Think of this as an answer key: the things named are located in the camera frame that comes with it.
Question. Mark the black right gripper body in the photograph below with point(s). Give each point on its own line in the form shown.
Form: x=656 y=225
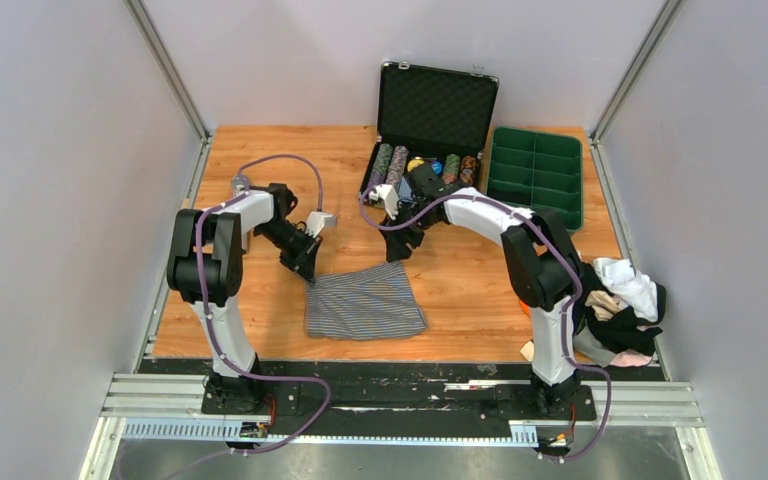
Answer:
x=416 y=228

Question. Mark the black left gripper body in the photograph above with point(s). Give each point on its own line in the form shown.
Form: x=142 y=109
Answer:
x=292 y=243

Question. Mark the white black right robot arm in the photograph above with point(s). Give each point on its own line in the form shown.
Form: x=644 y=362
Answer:
x=544 y=268

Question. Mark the clear tube of chips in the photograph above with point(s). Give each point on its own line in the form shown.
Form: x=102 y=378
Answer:
x=240 y=186

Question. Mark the black garment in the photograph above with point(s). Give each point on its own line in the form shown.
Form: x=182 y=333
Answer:
x=609 y=332

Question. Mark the aluminium frame rail front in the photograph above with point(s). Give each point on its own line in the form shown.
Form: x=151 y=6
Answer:
x=168 y=407

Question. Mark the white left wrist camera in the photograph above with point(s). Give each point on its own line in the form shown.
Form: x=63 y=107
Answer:
x=317 y=221

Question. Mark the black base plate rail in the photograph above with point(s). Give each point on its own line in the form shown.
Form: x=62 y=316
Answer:
x=404 y=399

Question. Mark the black poker chip case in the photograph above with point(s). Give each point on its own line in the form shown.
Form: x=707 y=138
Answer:
x=433 y=113

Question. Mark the cream white garment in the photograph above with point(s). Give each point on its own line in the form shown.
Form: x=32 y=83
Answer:
x=528 y=351

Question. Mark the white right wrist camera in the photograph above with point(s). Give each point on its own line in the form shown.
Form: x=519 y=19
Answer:
x=386 y=196

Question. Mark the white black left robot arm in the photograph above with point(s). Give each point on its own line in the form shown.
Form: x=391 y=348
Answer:
x=206 y=267

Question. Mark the orange garment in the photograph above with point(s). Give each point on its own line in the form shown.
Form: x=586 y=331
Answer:
x=525 y=308

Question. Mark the grey striped underwear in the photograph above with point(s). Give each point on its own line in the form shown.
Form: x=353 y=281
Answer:
x=376 y=303

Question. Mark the green divided tray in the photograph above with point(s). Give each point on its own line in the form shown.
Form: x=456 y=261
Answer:
x=537 y=169

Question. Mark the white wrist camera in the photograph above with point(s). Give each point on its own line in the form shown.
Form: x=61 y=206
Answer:
x=317 y=221
x=386 y=196

